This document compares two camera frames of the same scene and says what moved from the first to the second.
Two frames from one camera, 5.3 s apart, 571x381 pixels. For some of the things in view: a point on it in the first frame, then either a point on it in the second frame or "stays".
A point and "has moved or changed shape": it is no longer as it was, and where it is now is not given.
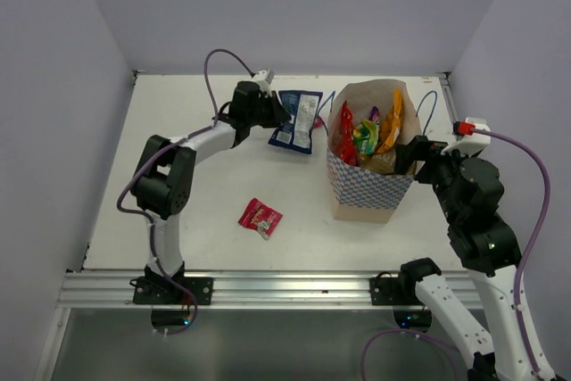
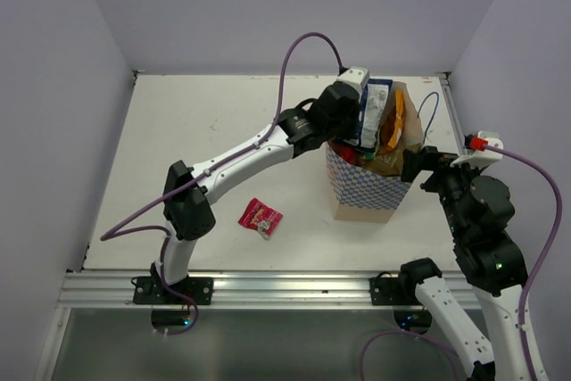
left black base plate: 171,307 stays
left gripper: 279,114 → 348,132
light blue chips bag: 382,161 stays
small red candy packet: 260,218 stays
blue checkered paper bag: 358,193 stays
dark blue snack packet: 296,135 has moved or changed shape
